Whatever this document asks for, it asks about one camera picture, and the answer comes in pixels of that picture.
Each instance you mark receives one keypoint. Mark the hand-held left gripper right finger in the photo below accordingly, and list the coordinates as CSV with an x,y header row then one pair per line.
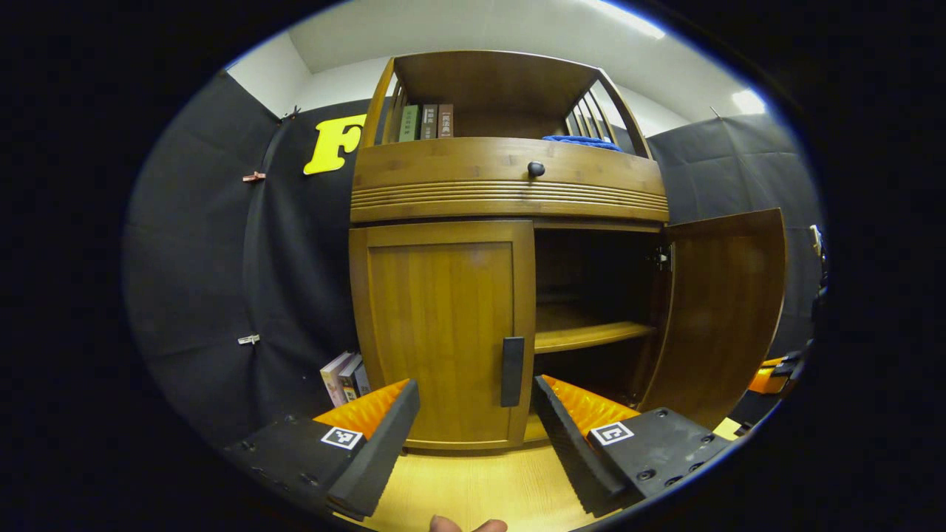
x,y
569,443

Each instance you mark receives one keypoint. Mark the green book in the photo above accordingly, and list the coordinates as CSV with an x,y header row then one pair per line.
x,y
409,123

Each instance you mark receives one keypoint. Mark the black round drawer knob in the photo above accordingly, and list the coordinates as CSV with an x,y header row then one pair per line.
x,y
536,169

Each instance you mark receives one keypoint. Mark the dark grey book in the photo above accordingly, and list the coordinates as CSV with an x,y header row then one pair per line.
x,y
429,122

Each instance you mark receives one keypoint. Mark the short ceiling light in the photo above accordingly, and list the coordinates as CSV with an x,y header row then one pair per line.
x,y
748,101

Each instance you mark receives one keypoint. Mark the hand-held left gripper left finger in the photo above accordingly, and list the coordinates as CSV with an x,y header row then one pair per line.
x,y
384,443

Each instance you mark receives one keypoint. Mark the long ceiling light strip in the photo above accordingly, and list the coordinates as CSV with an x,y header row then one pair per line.
x,y
624,18

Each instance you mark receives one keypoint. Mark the wooden ribbed cabinet drawer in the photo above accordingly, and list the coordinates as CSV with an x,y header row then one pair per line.
x,y
458,177

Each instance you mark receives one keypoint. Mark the brown book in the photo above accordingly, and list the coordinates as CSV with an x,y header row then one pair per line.
x,y
446,120

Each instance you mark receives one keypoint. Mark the black clip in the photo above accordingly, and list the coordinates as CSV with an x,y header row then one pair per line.
x,y
291,113

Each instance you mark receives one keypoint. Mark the red clip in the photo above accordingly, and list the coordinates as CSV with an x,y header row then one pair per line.
x,y
253,177

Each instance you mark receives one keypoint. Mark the blue cloth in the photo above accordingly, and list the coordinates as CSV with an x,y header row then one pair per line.
x,y
584,142

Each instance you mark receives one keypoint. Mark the white clip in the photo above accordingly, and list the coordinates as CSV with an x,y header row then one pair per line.
x,y
248,340

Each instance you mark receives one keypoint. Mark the black backdrop cloth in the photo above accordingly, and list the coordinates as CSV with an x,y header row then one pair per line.
x,y
207,258

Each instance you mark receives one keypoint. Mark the pale purple book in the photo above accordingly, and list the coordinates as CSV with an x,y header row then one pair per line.
x,y
332,378

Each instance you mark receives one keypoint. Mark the light grey book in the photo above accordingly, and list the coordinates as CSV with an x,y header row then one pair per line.
x,y
363,380

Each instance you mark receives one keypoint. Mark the wooden shoe cabinet door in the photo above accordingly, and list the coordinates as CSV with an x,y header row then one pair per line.
x,y
443,332
724,310

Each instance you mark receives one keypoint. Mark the white and yellow book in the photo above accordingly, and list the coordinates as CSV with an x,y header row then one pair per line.
x,y
349,380

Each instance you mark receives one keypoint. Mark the wooden double-door shoe cabinet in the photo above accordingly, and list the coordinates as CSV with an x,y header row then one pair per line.
x,y
584,336

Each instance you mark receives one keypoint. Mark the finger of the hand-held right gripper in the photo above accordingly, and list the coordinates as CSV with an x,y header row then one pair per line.
x,y
768,380

